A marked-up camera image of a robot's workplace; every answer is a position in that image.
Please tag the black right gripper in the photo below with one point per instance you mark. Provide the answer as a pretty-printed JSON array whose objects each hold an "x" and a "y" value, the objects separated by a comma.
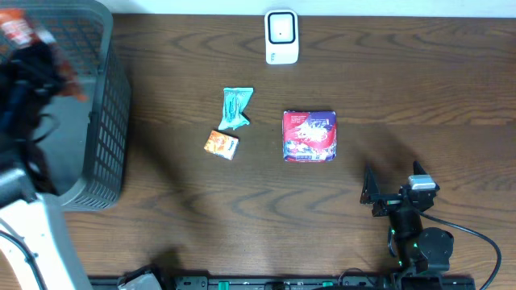
[{"x": 393, "y": 202}]

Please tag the red purple snack packet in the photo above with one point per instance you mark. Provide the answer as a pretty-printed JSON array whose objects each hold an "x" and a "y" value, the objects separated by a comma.
[{"x": 309, "y": 137}]

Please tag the orange small box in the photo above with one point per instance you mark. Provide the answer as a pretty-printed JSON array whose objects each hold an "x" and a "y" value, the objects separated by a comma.
[{"x": 222, "y": 145}]

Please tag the teal packet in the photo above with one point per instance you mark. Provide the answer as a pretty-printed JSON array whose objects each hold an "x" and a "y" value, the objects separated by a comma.
[{"x": 234, "y": 104}]

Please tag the red Top chocolate bar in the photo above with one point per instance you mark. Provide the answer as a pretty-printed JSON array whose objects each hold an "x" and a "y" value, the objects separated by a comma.
[{"x": 25, "y": 33}]

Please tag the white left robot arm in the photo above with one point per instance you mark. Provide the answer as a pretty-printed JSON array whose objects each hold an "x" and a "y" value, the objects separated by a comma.
[{"x": 34, "y": 236}]

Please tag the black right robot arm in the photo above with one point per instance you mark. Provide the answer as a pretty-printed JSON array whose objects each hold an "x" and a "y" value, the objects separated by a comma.
[{"x": 423, "y": 253}]

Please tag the white barcode scanner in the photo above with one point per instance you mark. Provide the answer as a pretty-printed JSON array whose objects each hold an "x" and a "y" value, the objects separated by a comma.
[{"x": 281, "y": 37}]

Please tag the grey plastic basket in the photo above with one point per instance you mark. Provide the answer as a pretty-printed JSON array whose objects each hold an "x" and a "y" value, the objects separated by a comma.
[{"x": 84, "y": 142}]

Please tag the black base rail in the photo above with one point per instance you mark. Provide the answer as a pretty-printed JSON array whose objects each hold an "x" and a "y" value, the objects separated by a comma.
[{"x": 152, "y": 277}]

